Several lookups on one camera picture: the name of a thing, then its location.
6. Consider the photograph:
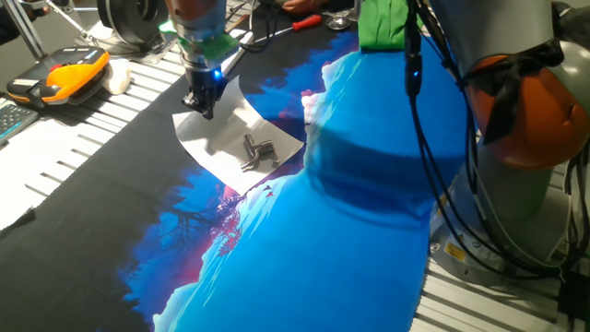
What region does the dark computer keyboard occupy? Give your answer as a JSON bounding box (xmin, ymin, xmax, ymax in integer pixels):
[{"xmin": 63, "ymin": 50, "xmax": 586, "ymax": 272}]
[{"xmin": 0, "ymin": 97, "xmax": 40, "ymax": 147}]

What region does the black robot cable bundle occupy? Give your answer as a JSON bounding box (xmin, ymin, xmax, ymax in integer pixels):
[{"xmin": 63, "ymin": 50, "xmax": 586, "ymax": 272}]
[{"xmin": 225, "ymin": 0, "xmax": 590, "ymax": 281}]

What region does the seated person's left hand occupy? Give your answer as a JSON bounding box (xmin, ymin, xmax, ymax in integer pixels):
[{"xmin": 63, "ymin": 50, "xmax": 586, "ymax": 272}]
[{"xmin": 280, "ymin": 0, "xmax": 329, "ymax": 14}]

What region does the blue black printed cloth mat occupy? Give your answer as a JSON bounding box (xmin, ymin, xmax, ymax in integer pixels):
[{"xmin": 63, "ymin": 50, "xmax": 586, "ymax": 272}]
[{"xmin": 0, "ymin": 4, "xmax": 480, "ymax": 332}]

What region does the grey fan base plate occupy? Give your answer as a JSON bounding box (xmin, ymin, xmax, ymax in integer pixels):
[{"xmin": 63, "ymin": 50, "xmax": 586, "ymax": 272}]
[{"xmin": 76, "ymin": 25, "xmax": 185, "ymax": 65}]

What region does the white paper sheet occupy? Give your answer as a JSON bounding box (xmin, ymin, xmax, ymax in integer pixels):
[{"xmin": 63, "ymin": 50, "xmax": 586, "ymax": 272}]
[{"xmin": 171, "ymin": 76, "xmax": 306, "ymax": 197}]

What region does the green wrist mount plate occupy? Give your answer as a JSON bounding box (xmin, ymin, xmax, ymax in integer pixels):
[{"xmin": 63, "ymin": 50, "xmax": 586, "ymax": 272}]
[{"xmin": 158, "ymin": 20, "xmax": 242, "ymax": 64}]

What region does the black strap on arm base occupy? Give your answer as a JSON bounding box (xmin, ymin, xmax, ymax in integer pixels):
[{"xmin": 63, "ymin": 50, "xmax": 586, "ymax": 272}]
[{"xmin": 462, "ymin": 38, "xmax": 566, "ymax": 147}]

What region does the white rounded lump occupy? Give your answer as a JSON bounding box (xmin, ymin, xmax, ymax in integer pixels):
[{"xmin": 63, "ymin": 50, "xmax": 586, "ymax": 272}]
[{"xmin": 101, "ymin": 58, "xmax": 133, "ymax": 96}]

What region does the small silver metal dish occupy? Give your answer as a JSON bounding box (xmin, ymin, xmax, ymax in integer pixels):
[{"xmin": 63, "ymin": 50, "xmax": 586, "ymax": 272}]
[{"xmin": 324, "ymin": 13, "xmax": 352, "ymax": 31}]

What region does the slanted aluminium frame post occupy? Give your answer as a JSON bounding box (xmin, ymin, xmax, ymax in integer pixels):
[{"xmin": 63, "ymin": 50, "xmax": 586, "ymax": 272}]
[{"xmin": 2, "ymin": 0, "xmax": 48, "ymax": 60}]

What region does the black round fan housing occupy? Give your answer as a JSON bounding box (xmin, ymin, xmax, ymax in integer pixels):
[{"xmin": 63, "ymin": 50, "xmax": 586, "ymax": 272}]
[{"xmin": 95, "ymin": 0, "xmax": 171, "ymax": 47}]

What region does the grey metal bracket weight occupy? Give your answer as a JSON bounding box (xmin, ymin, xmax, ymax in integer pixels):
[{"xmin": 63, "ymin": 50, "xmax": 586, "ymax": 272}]
[{"xmin": 239, "ymin": 133, "xmax": 282, "ymax": 173}]

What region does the dark sleeved forearm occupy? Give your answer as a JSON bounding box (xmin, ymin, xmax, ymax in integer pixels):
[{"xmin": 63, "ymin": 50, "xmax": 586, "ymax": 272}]
[{"xmin": 0, "ymin": 5, "xmax": 24, "ymax": 46}]

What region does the operator's bare hand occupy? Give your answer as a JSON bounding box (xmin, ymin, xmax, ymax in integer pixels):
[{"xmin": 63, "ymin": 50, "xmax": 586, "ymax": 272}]
[{"xmin": 24, "ymin": 5, "xmax": 52, "ymax": 21}]

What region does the orange black teach pendant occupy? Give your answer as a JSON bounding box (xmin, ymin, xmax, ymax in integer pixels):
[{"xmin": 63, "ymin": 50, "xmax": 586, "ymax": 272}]
[{"xmin": 6, "ymin": 45, "xmax": 112, "ymax": 109}]

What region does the red handled screwdriver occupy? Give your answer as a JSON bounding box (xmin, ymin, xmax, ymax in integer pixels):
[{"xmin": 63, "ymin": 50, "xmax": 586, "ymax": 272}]
[{"xmin": 253, "ymin": 13, "xmax": 324, "ymax": 45}]

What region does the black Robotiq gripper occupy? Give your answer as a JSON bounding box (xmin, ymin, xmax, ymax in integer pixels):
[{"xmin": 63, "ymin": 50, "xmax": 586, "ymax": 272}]
[{"xmin": 181, "ymin": 64, "xmax": 230, "ymax": 121}]

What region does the green cloth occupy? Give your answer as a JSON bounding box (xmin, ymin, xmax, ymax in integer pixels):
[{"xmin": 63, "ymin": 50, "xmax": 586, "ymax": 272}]
[{"xmin": 357, "ymin": 0, "xmax": 424, "ymax": 52}]

